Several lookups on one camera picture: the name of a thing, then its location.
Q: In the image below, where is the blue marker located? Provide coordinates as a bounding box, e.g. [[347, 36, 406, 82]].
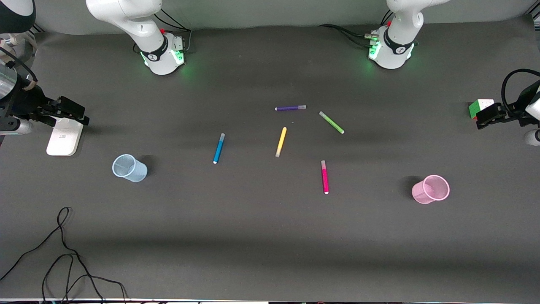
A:
[[213, 133, 226, 164]]

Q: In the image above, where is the colourful puzzle cube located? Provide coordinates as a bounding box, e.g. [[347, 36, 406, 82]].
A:
[[469, 99, 495, 120]]

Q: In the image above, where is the light blue plastic cup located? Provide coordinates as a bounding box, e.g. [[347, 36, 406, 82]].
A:
[[112, 154, 148, 183]]

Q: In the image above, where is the pink plastic cup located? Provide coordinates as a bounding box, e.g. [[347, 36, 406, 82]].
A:
[[411, 174, 451, 205]]

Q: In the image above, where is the green marker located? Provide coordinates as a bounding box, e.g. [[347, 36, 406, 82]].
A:
[[319, 111, 345, 135]]

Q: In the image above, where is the yellow marker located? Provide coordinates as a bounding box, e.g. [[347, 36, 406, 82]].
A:
[[275, 127, 288, 158]]

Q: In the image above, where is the dark grey table cloth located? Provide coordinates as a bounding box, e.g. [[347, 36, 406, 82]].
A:
[[0, 14, 540, 302]]

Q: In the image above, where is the thin black loose cable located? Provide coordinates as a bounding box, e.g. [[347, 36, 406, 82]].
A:
[[0, 207, 128, 304]]

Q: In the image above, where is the black right arm base cable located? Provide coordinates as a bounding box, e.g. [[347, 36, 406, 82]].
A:
[[154, 8, 193, 52]]

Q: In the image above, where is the black arm base cable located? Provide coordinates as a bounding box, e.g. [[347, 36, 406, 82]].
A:
[[154, 8, 193, 52], [319, 24, 377, 47]]

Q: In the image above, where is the black left arm base cable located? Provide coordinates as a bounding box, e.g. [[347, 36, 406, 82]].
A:
[[319, 24, 377, 47]]

